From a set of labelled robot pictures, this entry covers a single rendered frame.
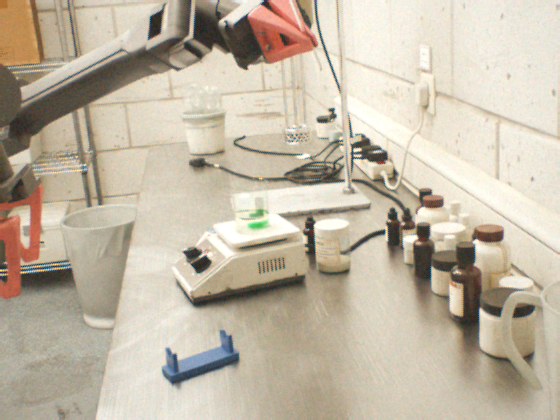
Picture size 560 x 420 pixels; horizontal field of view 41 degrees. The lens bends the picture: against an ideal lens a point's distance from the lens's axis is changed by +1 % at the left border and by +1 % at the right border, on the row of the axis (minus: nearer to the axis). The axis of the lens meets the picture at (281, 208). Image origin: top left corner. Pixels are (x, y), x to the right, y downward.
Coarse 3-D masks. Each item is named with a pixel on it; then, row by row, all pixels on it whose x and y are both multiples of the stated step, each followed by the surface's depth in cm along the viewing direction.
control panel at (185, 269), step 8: (208, 240) 128; (208, 248) 126; (216, 248) 124; (184, 256) 129; (208, 256) 123; (216, 256) 122; (224, 256) 120; (176, 264) 128; (184, 264) 126; (216, 264) 119; (184, 272) 124; (192, 272) 122; (200, 272) 120; (192, 280) 120
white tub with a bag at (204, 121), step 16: (192, 96) 225; (208, 96) 226; (192, 112) 229; (208, 112) 226; (224, 112) 229; (192, 128) 227; (208, 128) 227; (224, 128) 232; (192, 144) 230; (208, 144) 228; (224, 144) 233
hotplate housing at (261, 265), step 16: (224, 240) 126; (272, 240) 123; (288, 240) 124; (240, 256) 119; (256, 256) 120; (272, 256) 121; (288, 256) 122; (304, 256) 124; (176, 272) 126; (208, 272) 119; (224, 272) 119; (240, 272) 120; (256, 272) 121; (272, 272) 122; (288, 272) 123; (304, 272) 124; (192, 288) 118; (208, 288) 119; (224, 288) 120; (240, 288) 121; (256, 288) 122
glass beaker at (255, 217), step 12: (240, 180) 126; (252, 180) 126; (264, 180) 125; (240, 192) 121; (252, 192) 120; (264, 192) 122; (240, 204) 122; (252, 204) 121; (264, 204) 122; (240, 216) 122; (252, 216) 122; (264, 216) 123; (240, 228) 123; (252, 228) 122; (264, 228) 123
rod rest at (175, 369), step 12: (228, 336) 99; (168, 348) 97; (216, 348) 101; (228, 348) 100; (168, 360) 97; (180, 360) 99; (192, 360) 98; (204, 360) 98; (216, 360) 98; (228, 360) 99; (168, 372) 96; (180, 372) 96; (192, 372) 97
